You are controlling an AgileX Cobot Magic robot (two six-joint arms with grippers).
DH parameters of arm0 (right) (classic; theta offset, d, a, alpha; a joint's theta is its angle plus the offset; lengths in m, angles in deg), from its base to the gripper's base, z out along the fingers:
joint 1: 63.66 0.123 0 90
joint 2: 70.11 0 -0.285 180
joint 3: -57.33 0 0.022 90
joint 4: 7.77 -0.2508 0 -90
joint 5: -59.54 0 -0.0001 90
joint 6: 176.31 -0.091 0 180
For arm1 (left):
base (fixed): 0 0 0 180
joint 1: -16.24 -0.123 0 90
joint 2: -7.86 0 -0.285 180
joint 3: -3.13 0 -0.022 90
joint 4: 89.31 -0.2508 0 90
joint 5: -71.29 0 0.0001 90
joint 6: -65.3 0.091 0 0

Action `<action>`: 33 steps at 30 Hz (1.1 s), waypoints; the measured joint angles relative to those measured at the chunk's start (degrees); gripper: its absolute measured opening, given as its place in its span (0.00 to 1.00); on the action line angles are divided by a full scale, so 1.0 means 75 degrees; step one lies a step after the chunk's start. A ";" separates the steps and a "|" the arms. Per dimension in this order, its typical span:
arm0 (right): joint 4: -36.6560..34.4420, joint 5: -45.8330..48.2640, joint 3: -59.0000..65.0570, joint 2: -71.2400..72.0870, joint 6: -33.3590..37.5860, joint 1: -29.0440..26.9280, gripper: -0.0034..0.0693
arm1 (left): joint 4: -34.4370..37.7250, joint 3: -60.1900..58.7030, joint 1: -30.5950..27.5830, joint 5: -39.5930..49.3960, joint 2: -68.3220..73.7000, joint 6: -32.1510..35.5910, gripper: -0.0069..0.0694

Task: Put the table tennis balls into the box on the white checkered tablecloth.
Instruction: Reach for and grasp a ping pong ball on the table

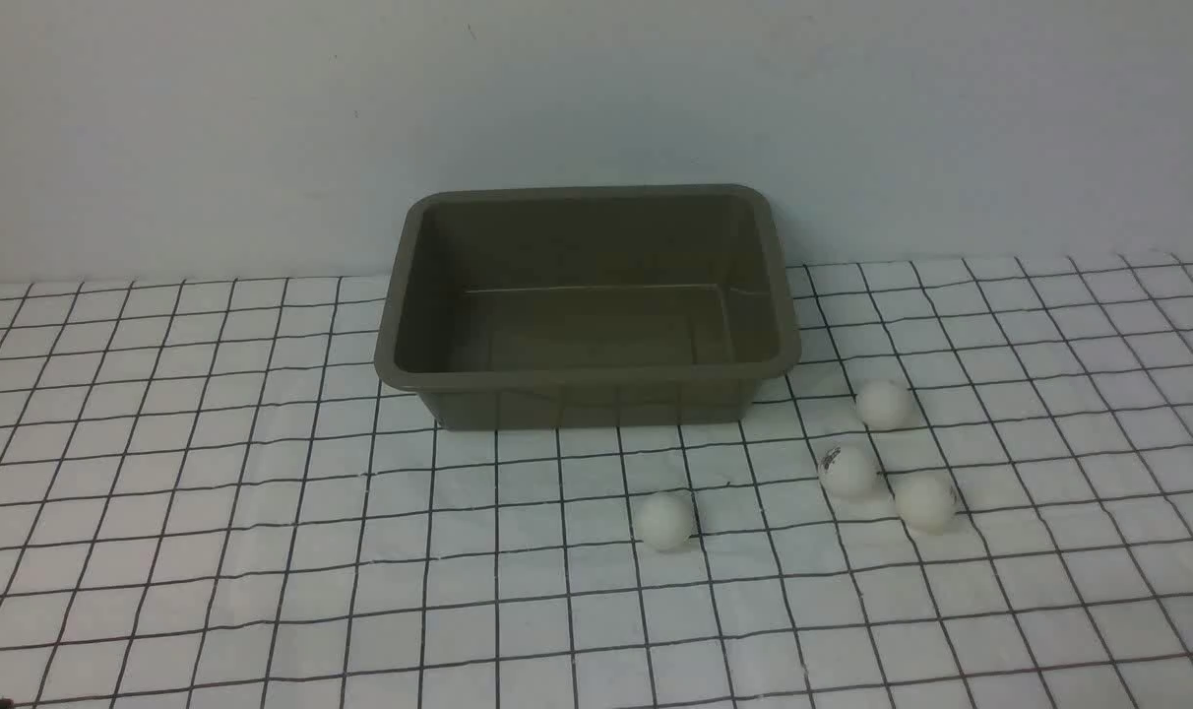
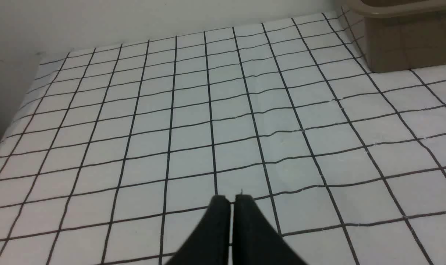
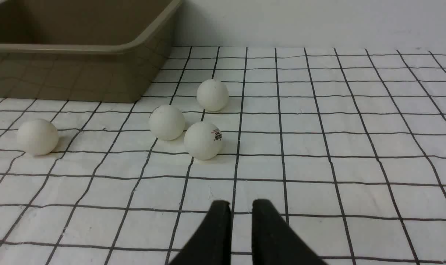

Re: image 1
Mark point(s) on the plain white ball front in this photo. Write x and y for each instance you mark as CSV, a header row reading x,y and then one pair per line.
x,y
665,520

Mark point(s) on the white ball with black logo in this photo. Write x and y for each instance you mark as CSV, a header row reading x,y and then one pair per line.
x,y
847,471

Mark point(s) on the white ball with red print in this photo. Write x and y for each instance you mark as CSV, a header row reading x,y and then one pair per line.
x,y
927,504

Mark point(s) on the olive green plastic bin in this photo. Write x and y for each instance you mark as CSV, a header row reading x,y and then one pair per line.
x,y
568,307

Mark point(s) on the white black grid tablecloth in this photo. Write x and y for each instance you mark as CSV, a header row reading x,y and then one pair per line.
x,y
208,500

